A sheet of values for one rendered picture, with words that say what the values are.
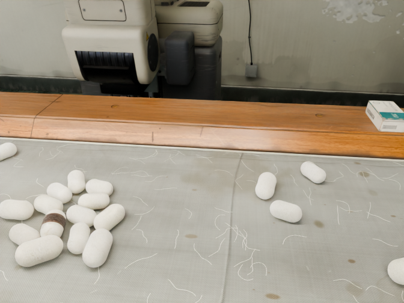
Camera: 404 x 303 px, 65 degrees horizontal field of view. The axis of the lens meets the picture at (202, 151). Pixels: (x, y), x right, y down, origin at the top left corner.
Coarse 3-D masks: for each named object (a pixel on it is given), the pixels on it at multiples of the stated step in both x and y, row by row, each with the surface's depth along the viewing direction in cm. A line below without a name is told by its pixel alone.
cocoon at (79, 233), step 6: (72, 228) 29; (78, 228) 29; (84, 228) 29; (72, 234) 29; (78, 234) 29; (84, 234) 29; (72, 240) 28; (78, 240) 28; (84, 240) 28; (72, 246) 28; (78, 246) 28; (84, 246) 28; (72, 252) 28; (78, 252) 28
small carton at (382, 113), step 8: (368, 104) 47; (376, 104) 45; (384, 104) 45; (392, 104) 45; (368, 112) 47; (376, 112) 44; (384, 112) 43; (392, 112) 43; (400, 112) 43; (376, 120) 44; (384, 120) 42; (392, 120) 42; (400, 120) 42; (384, 128) 42; (392, 128) 42; (400, 128) 42
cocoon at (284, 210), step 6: (276, 204) 32; (282, 204) 32; (288, 204) 32; (294, 204) 32; (270, 210) 32; (276, 210) 32; (282, 210) 31; (288, 210) 31; (294, 210) 31; (300, 210) 31; (276, 216) 32; (282, 216) 32; (288, 216) 31; (294, 216) 31; (300, 216) 31
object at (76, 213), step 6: (72, 210) 31; (78, 210) 31; (84, 210) 31; (90, 210) 31; (72, 216) 31; (78, 216) 31; (84, 216) 31; (90, 216) 31; (72, 222) 31; (78, 222) 31; (84, 222) 31; (90, 222) 31
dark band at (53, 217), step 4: (44, 216) 31; (48, 216) 30; (52, 216) 30; (56, 216) 30; (60, 216) 31; (44, 220) 30; (48, 220) 30; (52, 220) 30; (56, 220) 30; (60, 220) 30; (64, 220) 31; (64, 224) 31; (40, 228) 30
